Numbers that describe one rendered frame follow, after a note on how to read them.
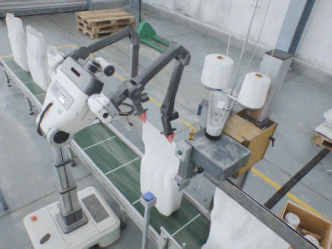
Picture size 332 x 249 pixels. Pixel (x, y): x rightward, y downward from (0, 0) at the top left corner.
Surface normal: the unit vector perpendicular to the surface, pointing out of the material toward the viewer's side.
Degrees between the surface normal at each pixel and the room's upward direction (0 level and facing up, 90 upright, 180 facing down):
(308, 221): 90
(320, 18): 90
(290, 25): 90
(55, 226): 0
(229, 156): 0
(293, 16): 90
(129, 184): 0
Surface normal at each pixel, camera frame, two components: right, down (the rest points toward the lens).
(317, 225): -0.57, 0.44
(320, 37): -0.74, 0.33
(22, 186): 0.10, -0.80
